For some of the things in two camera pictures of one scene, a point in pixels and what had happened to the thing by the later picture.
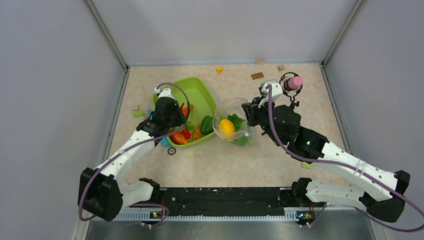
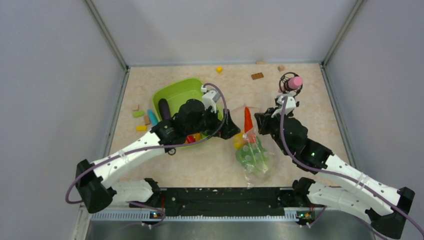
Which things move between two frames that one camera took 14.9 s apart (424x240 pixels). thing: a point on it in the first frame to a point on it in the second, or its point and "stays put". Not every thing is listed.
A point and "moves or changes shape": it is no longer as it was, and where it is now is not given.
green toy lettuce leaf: [239, 122] to [254, 156]
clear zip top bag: [230, 121] moves or changes shape
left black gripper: [181, 120] to [228, 129]
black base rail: [226, 201] stays put
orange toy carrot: [185, 109] moves or changes shape
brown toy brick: [257, 75] stays put
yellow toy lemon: [226, 128] moves or changes shape
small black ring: [170, 153] stays put
